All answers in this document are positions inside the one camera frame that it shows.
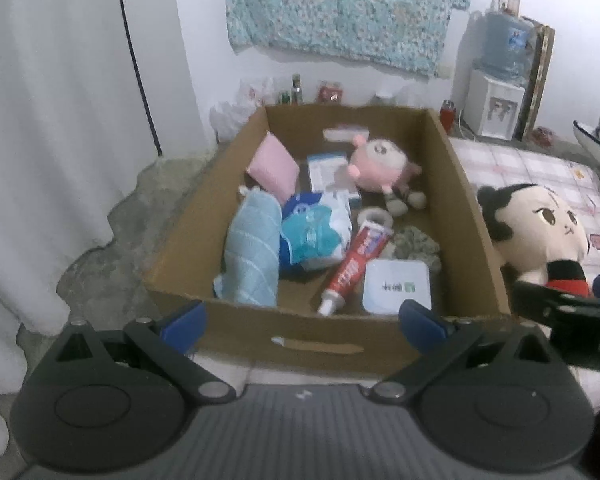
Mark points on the cardboard box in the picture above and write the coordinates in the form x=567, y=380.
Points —
x=220, y=210

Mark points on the green can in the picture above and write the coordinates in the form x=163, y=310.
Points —
x=284, y=97

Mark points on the blue floral wall cloth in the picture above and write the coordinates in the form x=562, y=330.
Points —
x=340, y=5

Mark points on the white water dispenser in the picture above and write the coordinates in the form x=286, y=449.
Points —
x=492, y=105

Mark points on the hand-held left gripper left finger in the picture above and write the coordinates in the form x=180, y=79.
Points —
x=182, y=325

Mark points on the blue white tissue pack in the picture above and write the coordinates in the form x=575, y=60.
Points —
x=312, y=235

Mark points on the black-haired plush doll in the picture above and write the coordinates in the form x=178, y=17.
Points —
x=535, y=230

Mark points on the small red package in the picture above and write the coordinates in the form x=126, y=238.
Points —
x=330, y=93

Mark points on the white wall socket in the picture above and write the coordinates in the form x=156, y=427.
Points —
x=446, y=71

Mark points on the glass bottle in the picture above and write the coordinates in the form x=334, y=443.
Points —
x=296, y=89

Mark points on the white square box green mark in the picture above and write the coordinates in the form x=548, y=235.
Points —
x=397, y=287

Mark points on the white plastic bag red print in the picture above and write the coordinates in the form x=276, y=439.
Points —
x=255, y=92

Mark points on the small white bottle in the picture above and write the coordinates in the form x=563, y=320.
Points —
x=514, y=2

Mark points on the white blue box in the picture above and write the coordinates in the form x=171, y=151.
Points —
x=327, y=172

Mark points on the pink sponge pad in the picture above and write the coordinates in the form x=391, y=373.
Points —
x=272, y=167

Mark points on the small red object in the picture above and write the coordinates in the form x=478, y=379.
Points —
x=542, y=137

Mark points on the grey green patterned scrunchie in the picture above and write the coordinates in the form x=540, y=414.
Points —
x=412, y=247

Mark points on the red thermos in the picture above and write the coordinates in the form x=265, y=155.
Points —
x=446, y=117

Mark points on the wooden framed board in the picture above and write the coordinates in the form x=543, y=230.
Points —
x=540, y=80

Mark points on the pink round plush toy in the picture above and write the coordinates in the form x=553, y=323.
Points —
x=380, y=165

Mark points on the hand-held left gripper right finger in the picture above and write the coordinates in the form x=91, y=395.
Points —
x=422, y=327

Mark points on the white carton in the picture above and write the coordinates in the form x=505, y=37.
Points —
x=345, y=199

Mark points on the light blue towel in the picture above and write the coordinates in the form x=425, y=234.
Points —
x=252, y=250

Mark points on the red white toothpaste tube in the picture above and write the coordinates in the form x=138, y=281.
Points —
x=355, y=265

